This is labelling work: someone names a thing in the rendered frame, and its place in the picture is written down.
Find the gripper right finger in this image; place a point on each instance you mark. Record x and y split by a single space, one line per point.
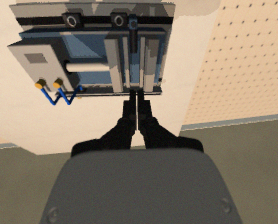
156 136

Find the grey flat bar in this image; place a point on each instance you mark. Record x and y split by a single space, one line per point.
141 60
126 59

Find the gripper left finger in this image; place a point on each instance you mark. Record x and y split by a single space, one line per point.
119 137

